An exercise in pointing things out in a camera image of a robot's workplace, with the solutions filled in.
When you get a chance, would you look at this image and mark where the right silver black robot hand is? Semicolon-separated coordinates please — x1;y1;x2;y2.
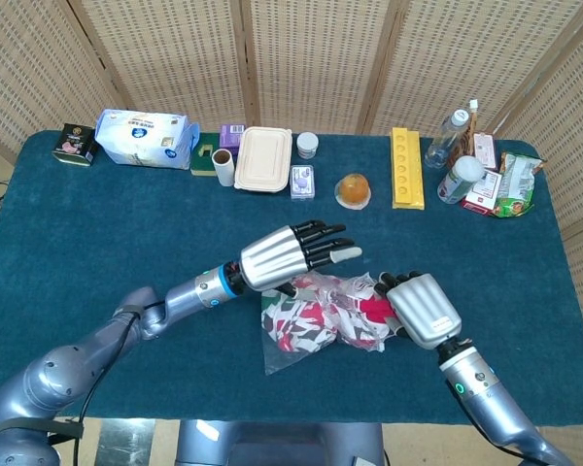
373;270;463;350

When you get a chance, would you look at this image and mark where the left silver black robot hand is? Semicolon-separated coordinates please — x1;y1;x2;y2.
239;219;363;298

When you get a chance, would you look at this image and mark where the red white green patterned garment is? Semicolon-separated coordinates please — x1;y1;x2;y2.
261;272;404;353

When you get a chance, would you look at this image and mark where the clear plastic zip bag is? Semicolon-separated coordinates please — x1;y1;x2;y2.
260;270;404;376

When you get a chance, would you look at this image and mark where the green snack bag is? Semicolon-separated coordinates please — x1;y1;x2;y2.
490;150;548;218

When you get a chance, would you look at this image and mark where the beige lidded lunch box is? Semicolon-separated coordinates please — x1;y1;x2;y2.
233;126;293;194

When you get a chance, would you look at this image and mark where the white cardboard paper roll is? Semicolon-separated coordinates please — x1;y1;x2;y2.
211;148;236;188

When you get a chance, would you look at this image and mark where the orange jelly cup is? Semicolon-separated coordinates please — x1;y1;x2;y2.
333;172;372;211

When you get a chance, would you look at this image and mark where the small white lidded jar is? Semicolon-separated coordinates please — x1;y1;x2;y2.
296;132;320;160

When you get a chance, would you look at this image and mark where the green yellow sponge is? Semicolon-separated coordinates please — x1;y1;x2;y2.
189;133;223;178

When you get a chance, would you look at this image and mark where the small purple box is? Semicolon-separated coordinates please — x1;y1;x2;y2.
219;123;247;156

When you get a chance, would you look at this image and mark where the red white carton box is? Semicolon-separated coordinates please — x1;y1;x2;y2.
460;169;504;216

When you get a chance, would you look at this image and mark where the white-capped green bottle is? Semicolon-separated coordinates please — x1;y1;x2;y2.
436;155;487;205

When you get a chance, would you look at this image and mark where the yellow block with round holes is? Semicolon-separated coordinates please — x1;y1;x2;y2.
391;126;426;211

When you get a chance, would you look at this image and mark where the dark blue table cloth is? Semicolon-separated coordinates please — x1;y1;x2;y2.
0;129;583;428

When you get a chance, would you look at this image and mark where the clear plastic water bottle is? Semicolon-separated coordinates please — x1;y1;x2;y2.
424;108;470;170

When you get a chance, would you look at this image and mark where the pink white carton box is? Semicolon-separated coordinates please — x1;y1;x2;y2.
472;131;498;171

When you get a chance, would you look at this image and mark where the white blue tissue pack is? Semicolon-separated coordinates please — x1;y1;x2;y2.
94;108;201;171

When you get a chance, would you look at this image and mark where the brown pouch with white cap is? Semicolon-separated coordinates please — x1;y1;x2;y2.
446;99;481;169

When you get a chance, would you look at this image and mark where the grey robot torso base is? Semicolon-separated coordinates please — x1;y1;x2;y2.
174;419;388;466

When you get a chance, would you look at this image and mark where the woven bamboo folding screen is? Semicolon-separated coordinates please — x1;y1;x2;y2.
0;0;583;336

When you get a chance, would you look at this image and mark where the dark green tin can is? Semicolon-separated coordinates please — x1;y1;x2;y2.
51;122;98;168

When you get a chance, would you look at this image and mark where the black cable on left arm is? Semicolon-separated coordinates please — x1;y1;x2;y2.
52;300;169;466

